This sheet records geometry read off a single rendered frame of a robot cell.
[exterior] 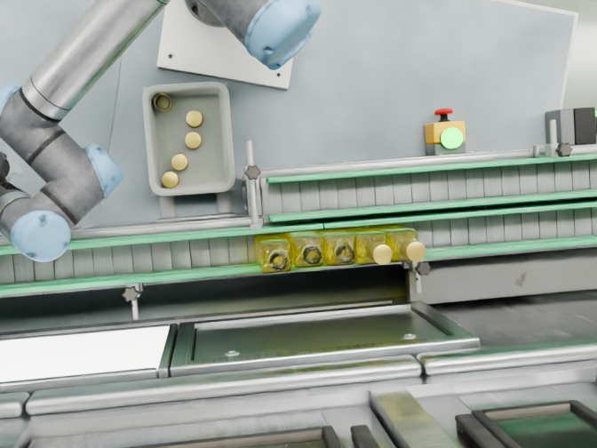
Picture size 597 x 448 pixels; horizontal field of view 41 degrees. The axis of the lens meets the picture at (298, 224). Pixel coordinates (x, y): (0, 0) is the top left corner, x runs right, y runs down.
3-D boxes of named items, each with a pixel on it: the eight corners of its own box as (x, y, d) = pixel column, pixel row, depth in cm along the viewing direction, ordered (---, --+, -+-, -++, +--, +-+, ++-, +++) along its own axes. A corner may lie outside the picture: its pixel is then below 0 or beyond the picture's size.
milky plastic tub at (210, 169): (154, 196, 170) (150, 197, 162) (144, 90, 168) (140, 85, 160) (234, 189, 172) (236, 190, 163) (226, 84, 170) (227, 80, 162)
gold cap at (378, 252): (368, 263, 139) (373, 266, 135) (366, 243, 139) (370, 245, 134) (388, 260, 139) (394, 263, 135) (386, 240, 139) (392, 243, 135)
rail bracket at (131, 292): (129, 311, 159) (122, 324, 146) (126, 277, 159) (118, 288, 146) (149, 309, 160) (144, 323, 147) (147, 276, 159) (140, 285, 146)
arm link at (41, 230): (87, 236, 119) (44, 276, 117) (60, 216, 128) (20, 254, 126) (53, 200, 115) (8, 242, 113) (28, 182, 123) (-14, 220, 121)
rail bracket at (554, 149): (529, 158, 166) (556, 157, 153) (527, 123, 165) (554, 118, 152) (547, 156, 166) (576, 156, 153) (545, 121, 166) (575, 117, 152)
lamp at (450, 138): (440, 149, 169) (444, 148, 166) (439, 128, 169) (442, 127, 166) (460, 148, 169) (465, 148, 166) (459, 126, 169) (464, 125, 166)
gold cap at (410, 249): (395, 246, 139) (401, 249, 135) (412, 235, 140) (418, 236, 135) (407, 262, 140) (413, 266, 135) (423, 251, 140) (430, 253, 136)
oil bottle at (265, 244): (255, 261, 161) (262, 276, 140) (253, 234, 161) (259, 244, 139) (283, 259, 162) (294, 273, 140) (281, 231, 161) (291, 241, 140)
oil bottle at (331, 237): (312, 255, 162) (327, 268, 141) (311, 227, 162) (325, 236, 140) (339, 252, 163) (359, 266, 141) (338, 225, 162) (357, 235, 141)
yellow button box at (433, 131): (425, 156, 176) (434, 156, 169) (423, 122, 176) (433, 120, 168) (456, 154, 177) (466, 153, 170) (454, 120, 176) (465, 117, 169)
